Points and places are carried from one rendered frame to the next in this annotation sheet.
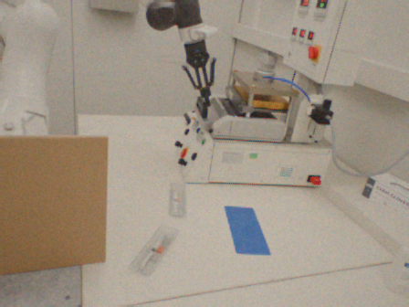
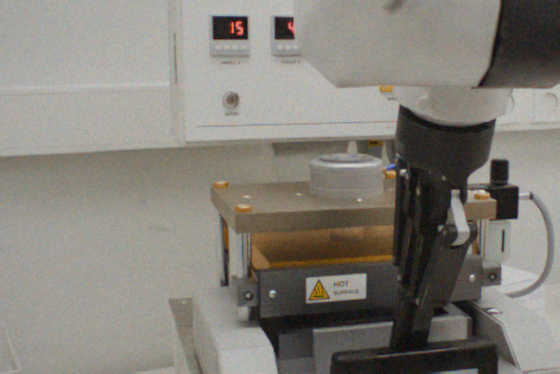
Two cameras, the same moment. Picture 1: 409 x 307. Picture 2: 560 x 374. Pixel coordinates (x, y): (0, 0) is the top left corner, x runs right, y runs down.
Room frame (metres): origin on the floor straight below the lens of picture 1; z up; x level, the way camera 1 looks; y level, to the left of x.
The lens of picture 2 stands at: (1.36, 0.75, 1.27)
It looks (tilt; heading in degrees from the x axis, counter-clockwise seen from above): 9 degrees down; 266
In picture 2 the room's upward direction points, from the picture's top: straight up
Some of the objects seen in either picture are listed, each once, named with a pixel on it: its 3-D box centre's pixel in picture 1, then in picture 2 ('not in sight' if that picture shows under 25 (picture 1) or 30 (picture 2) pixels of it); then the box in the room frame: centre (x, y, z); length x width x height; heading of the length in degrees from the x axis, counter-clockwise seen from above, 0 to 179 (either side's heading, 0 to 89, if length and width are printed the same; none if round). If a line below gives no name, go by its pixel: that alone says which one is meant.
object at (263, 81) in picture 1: (271, 89); (355, 209); (1.28, -0.22, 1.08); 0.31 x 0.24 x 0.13; 12
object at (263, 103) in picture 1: (260, 92); (353, 231); (1.29, -0.18, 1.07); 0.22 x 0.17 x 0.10; 12
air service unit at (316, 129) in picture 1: (316, 119); (482, 216); (1.10, -0.35, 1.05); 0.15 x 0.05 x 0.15; 12
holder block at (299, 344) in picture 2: (248, 111); (354, 313); (1.29, -0.15, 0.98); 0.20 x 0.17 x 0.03; 12
